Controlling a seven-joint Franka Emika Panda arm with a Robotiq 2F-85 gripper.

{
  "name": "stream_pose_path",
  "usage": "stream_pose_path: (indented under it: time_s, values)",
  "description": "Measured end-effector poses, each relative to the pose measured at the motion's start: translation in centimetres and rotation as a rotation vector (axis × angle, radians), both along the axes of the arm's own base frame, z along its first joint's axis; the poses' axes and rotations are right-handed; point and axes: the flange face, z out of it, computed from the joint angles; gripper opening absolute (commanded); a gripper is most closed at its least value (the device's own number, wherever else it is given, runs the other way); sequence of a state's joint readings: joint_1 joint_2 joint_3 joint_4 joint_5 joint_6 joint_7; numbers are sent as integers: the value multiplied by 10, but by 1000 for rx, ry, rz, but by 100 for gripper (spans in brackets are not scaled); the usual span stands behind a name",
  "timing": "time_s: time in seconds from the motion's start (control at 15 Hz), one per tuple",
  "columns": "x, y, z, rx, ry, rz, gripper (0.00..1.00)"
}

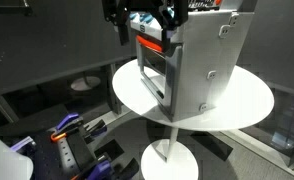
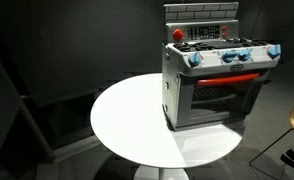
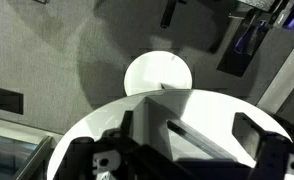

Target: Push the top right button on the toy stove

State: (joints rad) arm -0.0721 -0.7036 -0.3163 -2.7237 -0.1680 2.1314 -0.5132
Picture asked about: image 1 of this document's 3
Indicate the purple spring clamp upper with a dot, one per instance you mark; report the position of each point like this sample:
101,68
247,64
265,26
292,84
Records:
73,123

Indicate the purple spring clamp lower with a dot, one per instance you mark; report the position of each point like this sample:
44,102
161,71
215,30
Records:
103,170

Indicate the purple spring clamp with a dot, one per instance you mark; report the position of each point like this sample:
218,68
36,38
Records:
73,123
103,170

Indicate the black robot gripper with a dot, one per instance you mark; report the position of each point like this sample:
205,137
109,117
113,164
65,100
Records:
170,14

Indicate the purple clamp left edge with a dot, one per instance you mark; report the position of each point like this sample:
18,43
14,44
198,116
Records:
24,146

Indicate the round white side table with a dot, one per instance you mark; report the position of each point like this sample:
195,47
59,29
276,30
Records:
246,101

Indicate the grey toy stove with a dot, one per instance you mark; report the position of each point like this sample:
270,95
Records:
190,78

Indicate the black perforated breadboard plate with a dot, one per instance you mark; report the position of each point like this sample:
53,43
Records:
60,160

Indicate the white rounded robot base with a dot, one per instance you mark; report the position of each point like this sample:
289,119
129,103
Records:
14,166

